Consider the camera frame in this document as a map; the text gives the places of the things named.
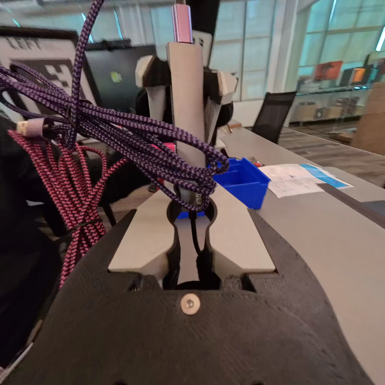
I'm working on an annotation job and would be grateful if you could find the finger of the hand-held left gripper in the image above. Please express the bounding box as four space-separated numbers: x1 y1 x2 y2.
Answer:
135 55 170 128
203 67 239 134

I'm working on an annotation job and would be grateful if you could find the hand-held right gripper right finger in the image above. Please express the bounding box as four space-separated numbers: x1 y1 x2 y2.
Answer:
206 183 276 291

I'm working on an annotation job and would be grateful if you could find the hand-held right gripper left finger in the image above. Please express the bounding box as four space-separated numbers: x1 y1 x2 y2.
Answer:
108 190 181 291

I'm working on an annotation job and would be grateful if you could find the grey usb hub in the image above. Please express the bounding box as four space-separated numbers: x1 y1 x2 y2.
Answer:
166 42 211 212

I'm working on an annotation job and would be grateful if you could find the purple braided usb cable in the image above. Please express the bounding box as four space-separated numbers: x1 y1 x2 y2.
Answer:
0 0 230 212

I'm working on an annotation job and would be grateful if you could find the blue plastic bin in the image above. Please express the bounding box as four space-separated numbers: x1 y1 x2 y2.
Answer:
176 157 271 220

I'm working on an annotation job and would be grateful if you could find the pink braided usb cable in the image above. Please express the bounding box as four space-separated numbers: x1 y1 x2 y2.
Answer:
7 129 175 290

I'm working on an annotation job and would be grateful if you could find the black mesh office chair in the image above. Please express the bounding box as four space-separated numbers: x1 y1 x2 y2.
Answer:
251 91 297 145

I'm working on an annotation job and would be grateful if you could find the white printed paper sheet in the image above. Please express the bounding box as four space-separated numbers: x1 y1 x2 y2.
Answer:
259 164 327 199

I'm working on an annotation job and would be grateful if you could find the blue white paper sheet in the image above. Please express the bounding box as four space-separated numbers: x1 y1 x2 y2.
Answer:
299 164 355 190

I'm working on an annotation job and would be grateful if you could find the black framed marker sign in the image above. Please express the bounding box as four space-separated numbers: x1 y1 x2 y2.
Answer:
0 26 101 121

